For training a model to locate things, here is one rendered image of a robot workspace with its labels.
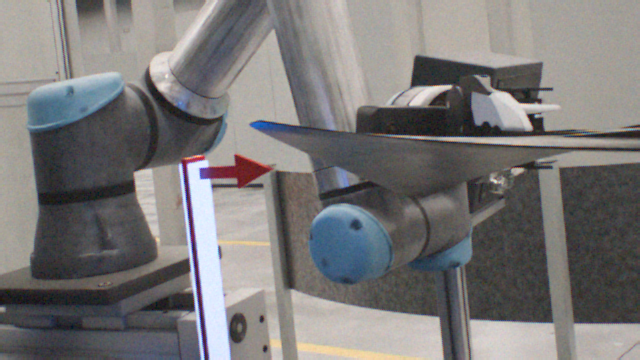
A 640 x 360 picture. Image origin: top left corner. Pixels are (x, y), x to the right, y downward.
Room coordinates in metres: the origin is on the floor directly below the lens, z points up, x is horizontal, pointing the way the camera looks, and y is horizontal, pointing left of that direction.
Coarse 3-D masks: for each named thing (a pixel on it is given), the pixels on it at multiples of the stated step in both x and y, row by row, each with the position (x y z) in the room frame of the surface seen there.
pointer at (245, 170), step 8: (240, 160) 0.61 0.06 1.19; (248, 160) 0.61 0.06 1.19; (200, 168) 0.63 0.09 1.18; (208, 168) 0.63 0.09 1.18; (216, 168) 0.62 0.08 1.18; (224, 168) 0.62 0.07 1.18; (232, 168) 0.62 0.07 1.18; (240, 168) 0.61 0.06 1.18; (248, 168) 0.61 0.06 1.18; (256, 168) 0.61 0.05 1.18; (264, 168) 0.61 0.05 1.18; (272, 168) 0.61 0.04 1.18; (200, 176) 0.63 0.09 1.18; (208, 176) 0.63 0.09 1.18; (216, 176) 0.62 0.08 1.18; (224, 176) 0.62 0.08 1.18; (232, 176) 0.62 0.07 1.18; (240, 176) 0.61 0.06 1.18; (248, 176) 0.61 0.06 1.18; (256, 176) 0.61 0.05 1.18; (240, 184) 0.61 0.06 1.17
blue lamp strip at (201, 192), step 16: (192, 176) 0.62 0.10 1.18; (192, 192) 0.62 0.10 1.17; (208, 192) 0.64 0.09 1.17; (208, 208) 0.63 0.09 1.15; (208, 224) 0.63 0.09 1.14; (208, 240) 0.63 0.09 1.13; (208, 256) 0.63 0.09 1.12; (208, 272) 0.63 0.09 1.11; (208, 288) 0.62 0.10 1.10; (208, 304) 0.62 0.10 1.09; (208, 320) 0.62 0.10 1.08; (224, 320) 0.64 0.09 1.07; (208, 336) 0.62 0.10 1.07; (224, 336) 0.64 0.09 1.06; (224, 352) 0.63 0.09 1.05
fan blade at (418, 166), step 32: (256, 128) 0.51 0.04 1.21; (288, 128) 0.50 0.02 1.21; (320, 128) 0.49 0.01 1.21; (352, 160) 0.60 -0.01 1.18; (384, 160) 0.60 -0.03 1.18; (416, 160) 0.60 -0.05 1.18; (448, 160) 0.60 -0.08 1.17; (480, 160) 0.60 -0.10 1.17; (512, 160) 0.61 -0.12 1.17; (416, 192) 0.68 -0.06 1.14
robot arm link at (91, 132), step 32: (32, 96) 1.08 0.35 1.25; (64, 96) 1.06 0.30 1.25; (96, 96) 1.07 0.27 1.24; (128, 96) 1.13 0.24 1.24; (32, 128) 1.07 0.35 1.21; (64, 128) 1.06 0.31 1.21; (96, 128) 1.07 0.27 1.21; (128, 128) 1.10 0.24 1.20; (32, 160) 1.09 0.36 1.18; (64, 160) 1.06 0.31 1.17; (96, 160) 1.06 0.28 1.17; (128, 160) 1.10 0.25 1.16
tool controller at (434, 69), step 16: (416, 64) 1.16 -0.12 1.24; (432, 64) 1.15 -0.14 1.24; (448, 64) 1.14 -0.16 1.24; (464, 64) 1.14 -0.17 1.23; (480, 64) 1.13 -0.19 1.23; (496, 64) 1.16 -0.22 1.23; (512, 64) 1.20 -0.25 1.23; (528, 64) 1.27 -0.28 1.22; (416, 80) 1.16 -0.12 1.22; (432, 80) 1.15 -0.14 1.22; (448, 80) 1.14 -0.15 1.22; (496, 80) 1.13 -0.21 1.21; (512, 80) 1.19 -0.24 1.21; (528, 80) 1.27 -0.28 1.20; (496, 176) 1.17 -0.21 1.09; (512, 176) 1.20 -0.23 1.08; (480, 192) 1.15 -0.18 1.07; (496, 192) 1.16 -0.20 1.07
